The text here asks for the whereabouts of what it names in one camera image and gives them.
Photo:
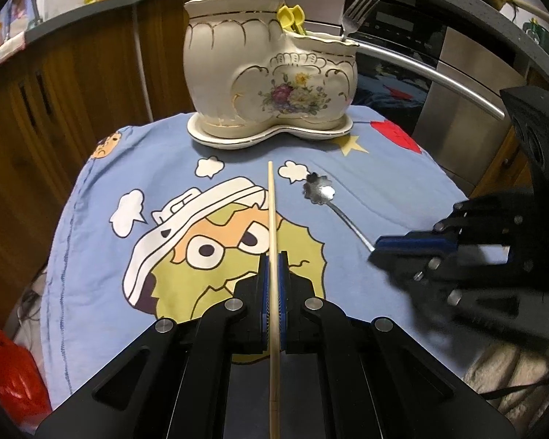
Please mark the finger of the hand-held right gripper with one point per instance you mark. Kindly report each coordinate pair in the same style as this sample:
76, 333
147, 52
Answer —
476, 292
416, 243

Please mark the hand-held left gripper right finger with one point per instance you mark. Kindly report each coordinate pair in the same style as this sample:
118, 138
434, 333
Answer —
347, 366

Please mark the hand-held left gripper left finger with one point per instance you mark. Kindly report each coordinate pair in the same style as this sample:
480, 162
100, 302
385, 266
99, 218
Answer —
210, 352

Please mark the flower-shaped metal spoon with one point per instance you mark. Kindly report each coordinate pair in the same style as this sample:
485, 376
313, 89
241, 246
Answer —
319, 190

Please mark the wooden chopstick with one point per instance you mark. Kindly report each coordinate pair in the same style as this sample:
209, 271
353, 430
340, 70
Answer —
271, 210

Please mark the metal fork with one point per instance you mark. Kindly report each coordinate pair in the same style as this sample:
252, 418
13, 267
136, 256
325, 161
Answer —
357, 11

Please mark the cream ceramic utensil holder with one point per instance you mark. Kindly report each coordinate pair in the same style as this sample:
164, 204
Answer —
219, 68

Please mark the white towel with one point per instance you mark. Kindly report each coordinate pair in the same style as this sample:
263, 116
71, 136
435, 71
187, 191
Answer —
508, 375

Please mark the green box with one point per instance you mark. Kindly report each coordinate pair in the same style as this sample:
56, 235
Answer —
546, 39

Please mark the stainless steel oven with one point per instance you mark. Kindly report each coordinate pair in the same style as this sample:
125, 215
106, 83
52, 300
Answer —
448, 68

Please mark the blue cartoon printed blanket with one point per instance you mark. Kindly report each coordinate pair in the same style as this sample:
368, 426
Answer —
119, 260

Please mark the red plastic bag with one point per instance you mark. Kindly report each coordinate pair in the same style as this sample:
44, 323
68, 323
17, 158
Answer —
13, 375

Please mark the cream ceramic saucer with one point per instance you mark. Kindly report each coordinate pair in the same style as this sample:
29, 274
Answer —
238, 139

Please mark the wooden cabinet door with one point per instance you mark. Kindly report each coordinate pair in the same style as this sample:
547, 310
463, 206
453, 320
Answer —
96, 77
9, 192
169, 64

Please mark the grey kitchen countertop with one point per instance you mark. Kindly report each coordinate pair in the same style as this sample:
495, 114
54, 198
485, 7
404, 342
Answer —
119, 4

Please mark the pink-edged white cloth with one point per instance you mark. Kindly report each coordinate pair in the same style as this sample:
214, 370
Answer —
2, 52

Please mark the covered glass jar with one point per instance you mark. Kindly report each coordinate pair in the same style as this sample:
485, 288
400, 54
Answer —
25, 4

